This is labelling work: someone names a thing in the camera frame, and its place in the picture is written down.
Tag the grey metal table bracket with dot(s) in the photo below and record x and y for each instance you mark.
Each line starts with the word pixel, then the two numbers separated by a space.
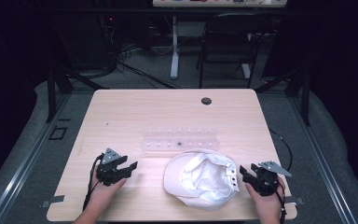
pixel 52 200
pixel 295 200

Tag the clear acrylic rack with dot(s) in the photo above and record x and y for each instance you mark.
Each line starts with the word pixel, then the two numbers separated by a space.
pixel 180 138

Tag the short black tape strip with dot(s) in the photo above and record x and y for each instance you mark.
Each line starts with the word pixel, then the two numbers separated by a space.
pixel 64 119

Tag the aluminium floor rail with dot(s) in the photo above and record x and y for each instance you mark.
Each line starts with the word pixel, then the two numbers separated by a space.
pixel 28 155
pixel 320 155

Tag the white baseball cap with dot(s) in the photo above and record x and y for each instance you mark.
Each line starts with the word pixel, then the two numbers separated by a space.
pixel 205 180

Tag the black metal stand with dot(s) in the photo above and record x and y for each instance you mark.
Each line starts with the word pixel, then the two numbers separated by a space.
pixel 52 93
pixel 306 96

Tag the person's left hand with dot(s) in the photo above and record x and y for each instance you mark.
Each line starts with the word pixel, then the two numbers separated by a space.
pixel 104 193

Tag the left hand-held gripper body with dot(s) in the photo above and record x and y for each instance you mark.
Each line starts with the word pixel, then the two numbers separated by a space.
pixel 108 174

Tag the white desk leg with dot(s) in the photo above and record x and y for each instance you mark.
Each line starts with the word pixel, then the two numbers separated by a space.
pixel 174 56

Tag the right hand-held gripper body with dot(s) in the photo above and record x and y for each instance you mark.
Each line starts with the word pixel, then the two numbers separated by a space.
pixel 268 183

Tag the person's right hand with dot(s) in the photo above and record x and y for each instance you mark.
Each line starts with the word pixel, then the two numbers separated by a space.
pixel 270 203

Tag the black chair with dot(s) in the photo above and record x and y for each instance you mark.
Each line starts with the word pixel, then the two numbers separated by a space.
pixel 227 46

